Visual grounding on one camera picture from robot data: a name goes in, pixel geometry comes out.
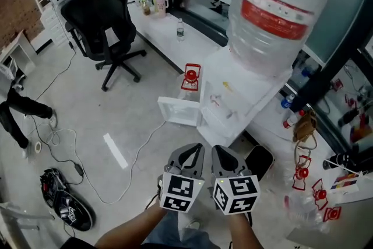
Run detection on white desk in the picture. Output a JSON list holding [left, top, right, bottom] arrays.
[[0, 30, 37, 79]]

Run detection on white power cable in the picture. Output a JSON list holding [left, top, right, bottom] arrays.
[[77, 121, 167, 204]]

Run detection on person's right forearm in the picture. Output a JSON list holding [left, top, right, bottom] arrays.
[[227, 214, 265, 249]]

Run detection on blue label water bottle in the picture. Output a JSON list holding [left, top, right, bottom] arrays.
[[280, 93, 295, 114]]

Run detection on white dispenser door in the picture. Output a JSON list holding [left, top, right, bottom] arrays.
[[157, 96, 202, 128]]

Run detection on pink tumbler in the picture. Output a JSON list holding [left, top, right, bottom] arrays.
[[156, 0, 170, 19]]

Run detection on black office chair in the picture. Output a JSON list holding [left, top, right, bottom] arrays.
[[60, 0, 147, 93]]

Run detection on black thermos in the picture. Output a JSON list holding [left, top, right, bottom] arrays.
[[322, 153, 350, 170]]

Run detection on person's blue jeans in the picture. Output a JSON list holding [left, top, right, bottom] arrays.
[[142, 211, 222, 249]]

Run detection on red label white bottle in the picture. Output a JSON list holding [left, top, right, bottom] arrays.
[[283, 109, 305, 129]]

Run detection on clear green label bottle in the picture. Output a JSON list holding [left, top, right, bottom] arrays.
[[176, 17, 187, 43]]

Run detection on white water dispenser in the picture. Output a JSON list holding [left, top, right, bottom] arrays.
[[196, 46, 294, 146]]

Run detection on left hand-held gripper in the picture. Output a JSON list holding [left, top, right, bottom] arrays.
[[159, 142, 205, 213]]

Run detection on person's left shoe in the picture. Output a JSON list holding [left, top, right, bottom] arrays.
[[186, 218, 202, 230]]

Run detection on brown bag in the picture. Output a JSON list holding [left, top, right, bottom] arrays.
[[292, 109, 318, 158]]

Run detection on white paper bag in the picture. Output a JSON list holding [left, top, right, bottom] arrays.
[[329, 171, 373, 205]]

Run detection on black equipment case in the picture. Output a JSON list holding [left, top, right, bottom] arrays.
[[40, 167, 96, 232]]

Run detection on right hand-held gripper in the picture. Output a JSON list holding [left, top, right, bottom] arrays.
[[208, 145, 261, 216]]

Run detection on large red label water bottle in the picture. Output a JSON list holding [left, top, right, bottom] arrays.
[[226, 0, 335, 78]]

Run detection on black floor cable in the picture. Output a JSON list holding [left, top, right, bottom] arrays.
[[29, 46, 85, 178]]

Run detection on person's left forearm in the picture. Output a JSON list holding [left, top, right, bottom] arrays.
[[94, 206, 168, 249]]

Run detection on beige trash bin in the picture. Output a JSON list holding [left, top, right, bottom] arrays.
[[244, 145, 275, 181]]

